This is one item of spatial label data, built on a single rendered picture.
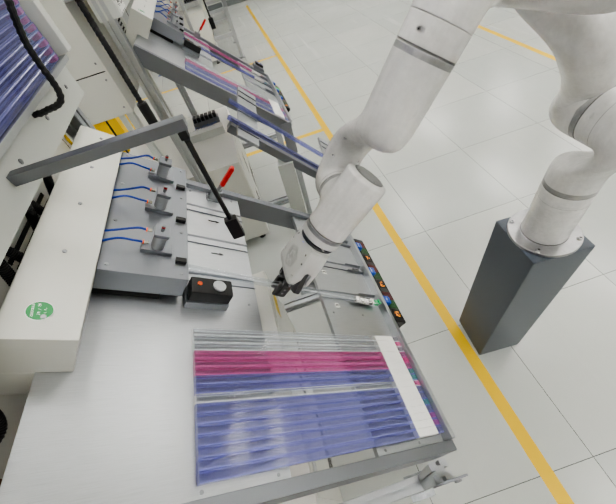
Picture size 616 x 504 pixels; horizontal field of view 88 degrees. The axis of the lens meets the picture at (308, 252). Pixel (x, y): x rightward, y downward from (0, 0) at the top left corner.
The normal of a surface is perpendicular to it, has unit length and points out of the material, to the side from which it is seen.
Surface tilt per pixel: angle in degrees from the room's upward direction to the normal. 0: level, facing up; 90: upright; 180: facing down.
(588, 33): 73
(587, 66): 116
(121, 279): 90
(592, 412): 0
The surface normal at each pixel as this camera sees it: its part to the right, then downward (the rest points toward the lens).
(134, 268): 0.49, -0.68
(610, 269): -0.19, -0.62
